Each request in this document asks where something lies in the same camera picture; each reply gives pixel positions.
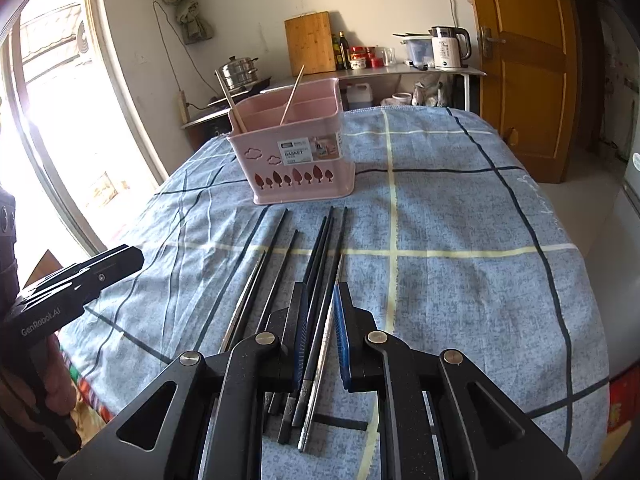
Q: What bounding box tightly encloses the black chopstick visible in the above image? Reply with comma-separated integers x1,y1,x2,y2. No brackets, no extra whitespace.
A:
266,216,329,415
220,252,266,353
227,208,290,351
292,207,348,428
298,253,345,450
255,230,300,333

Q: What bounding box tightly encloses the clear plastic container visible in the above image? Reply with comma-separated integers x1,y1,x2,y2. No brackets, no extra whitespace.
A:
402,35,435,67

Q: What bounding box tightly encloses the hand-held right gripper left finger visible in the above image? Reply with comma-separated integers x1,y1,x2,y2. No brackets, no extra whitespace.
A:
57,282,308,480

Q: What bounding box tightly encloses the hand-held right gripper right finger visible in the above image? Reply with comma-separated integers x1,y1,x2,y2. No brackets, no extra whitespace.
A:
334,282,583,480

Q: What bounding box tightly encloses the wooden cutting board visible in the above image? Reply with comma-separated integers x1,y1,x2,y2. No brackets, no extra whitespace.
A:
284,11,337,76

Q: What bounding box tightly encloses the hanging cloth bag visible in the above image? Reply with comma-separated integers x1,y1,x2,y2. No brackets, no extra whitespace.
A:
149,0,217,46

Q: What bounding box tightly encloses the stove stand cabinet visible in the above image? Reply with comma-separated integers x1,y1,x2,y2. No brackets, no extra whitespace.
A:
180,104,237,152

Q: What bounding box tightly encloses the row of dark chopsticks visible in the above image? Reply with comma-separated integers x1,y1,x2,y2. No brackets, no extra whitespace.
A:
278,206,335,445

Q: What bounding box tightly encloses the wooden door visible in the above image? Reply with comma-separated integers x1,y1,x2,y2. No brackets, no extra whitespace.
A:
462,0,584,184

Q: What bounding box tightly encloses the person's dark jacket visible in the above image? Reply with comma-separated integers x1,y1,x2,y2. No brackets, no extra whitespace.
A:
0,184,20,311

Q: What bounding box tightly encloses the person's left hand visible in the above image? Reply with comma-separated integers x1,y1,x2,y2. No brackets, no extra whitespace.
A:
0,332,77,417

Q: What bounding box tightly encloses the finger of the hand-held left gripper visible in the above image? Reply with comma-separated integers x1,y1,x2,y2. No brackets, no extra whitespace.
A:
22,244,146,297

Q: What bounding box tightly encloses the black induction cooker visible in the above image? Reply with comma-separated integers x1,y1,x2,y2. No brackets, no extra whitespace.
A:
207,76,274,109

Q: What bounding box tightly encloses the wooden chopstick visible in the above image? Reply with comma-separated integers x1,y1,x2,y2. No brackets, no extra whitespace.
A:
278,63,306,126
215,70,247,134

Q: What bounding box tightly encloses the colourful striped blanket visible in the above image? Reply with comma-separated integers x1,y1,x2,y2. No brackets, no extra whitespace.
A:
69,364,122,428

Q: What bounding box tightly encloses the white electric kettle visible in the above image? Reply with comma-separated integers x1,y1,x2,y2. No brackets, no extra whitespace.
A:
429,25,472,70

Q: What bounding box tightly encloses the steel counter table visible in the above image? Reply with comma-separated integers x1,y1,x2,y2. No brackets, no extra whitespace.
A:
270,62,489,112

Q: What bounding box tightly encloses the white plastic jug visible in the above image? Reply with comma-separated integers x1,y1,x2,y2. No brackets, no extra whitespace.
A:
345,82,374,111

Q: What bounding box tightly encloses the steel steamer pot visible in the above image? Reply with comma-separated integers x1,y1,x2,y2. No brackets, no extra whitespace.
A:
216,56,261,92

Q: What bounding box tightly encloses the red printed cloth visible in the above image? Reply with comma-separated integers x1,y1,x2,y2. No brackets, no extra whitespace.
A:
606,374,640,442

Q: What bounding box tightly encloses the pink plastic basket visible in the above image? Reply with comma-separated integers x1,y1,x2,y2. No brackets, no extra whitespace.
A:
226,78,357,206

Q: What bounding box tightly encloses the metal door handle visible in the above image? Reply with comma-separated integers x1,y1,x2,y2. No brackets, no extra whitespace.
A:
478,26,506,59

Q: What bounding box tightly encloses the white window frame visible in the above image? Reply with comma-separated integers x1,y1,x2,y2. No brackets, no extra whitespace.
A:
0,0,168,281

